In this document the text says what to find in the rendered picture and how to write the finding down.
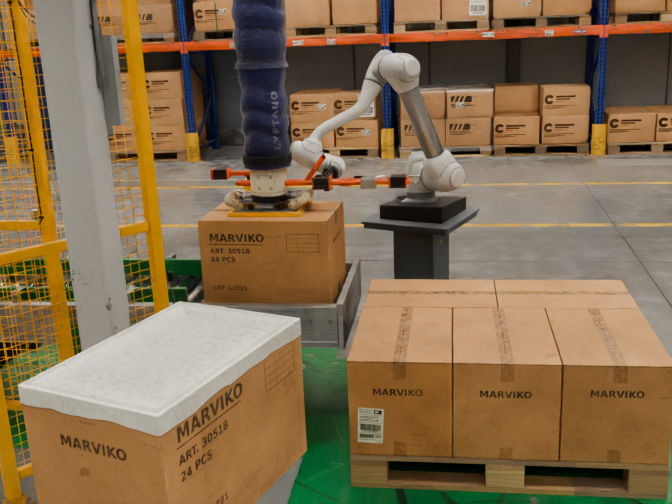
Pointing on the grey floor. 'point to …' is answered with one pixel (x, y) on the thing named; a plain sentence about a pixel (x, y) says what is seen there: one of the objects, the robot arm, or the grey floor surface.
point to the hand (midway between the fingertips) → (324, 181)
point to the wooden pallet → (511, 477)
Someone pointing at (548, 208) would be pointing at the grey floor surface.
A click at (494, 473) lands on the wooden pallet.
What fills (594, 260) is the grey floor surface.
